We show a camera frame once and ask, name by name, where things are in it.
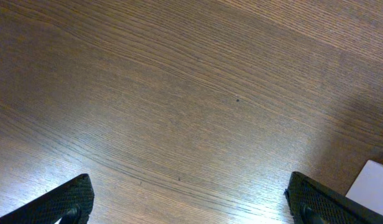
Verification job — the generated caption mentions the white pink cardboard box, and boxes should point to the white pink cardboard box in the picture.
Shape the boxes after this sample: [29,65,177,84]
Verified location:
[346,160,383,215]

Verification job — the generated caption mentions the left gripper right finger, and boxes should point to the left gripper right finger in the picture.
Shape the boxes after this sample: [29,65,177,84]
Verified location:
[285,172,383,224]

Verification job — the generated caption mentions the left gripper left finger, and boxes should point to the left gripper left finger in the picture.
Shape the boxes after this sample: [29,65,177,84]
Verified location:
[0,174,95,224]

